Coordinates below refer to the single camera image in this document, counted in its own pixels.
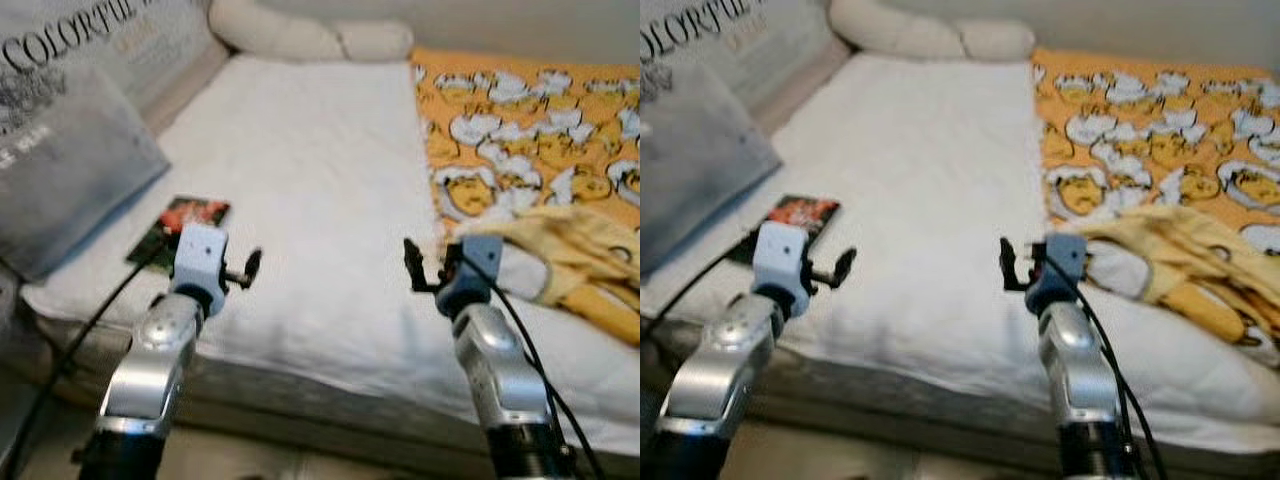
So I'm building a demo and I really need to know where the grey patterned mattress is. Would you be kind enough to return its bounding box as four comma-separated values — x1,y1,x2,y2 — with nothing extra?
25,300,641,476
650,320,1280,471

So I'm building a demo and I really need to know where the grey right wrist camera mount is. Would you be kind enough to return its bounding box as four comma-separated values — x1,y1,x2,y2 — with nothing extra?
435,235,503,319
1025,233,1091,316

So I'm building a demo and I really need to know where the orange cartoon bed sheet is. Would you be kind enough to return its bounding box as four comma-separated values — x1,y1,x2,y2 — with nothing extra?
410,48,641,236
1030,48,1280,251

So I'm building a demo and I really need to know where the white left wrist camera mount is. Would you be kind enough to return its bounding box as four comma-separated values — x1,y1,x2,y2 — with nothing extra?
172,223,229,301
752,221,813,301

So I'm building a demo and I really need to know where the yellow cartoon blanket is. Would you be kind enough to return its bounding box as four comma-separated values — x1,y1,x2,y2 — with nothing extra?
445,205,641,346
1075,205,1280,349

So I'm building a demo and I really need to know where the dark red cover book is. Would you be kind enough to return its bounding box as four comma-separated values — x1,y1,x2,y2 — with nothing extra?
727,194,841,266
127,196,231,269

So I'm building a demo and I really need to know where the grey little bear pillow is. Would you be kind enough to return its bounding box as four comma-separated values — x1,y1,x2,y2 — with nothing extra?
640,65,783,281
0,68,171,281

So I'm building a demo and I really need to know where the beige knotted bolster pillow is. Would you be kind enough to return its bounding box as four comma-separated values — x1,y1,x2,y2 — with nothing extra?
828,0,1036,63
208,0,414,63

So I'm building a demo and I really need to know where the printed colorful world headboard cushion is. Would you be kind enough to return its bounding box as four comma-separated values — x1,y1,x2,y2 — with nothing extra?
640,0,831,101
0,0,216,111

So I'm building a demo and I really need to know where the white quilted mattress pad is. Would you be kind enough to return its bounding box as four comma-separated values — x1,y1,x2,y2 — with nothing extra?
645,55,1280,456
22,55,641,456

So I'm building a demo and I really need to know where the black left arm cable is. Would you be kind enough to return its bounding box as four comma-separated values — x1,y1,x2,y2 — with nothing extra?
640,235,766,336
0,245,179,479

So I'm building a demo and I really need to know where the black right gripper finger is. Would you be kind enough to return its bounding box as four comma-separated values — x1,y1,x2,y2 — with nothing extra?
403,238,431,294
999,238,1023,293

